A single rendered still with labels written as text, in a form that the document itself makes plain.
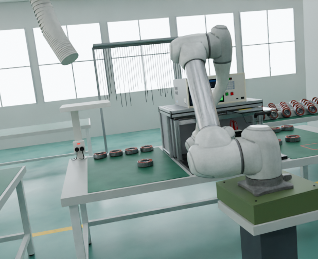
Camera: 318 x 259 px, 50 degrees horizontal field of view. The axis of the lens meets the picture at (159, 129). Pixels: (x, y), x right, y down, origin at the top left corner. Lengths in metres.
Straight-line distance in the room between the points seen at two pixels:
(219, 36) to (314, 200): 0.88
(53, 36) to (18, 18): 5.84
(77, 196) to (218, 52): 1.09
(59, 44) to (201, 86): 1.60
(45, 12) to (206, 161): 2.06
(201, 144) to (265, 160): 0.27
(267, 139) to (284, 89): 8.61
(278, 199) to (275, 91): 8.53
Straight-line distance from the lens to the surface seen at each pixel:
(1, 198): 2.28
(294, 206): 1.53
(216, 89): 1.90
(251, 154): 1.47
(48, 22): 3.04
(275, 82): 9.93
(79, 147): 2.86
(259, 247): 1.61
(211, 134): 1.48
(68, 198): 2.02
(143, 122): 8.75
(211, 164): 1.44
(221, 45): 1.80
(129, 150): 2.82
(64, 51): 2.93
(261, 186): 1.53
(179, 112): 2.37
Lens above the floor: 1.37
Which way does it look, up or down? 9 degrees down
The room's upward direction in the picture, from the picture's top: 6 degrees counter-clockwise
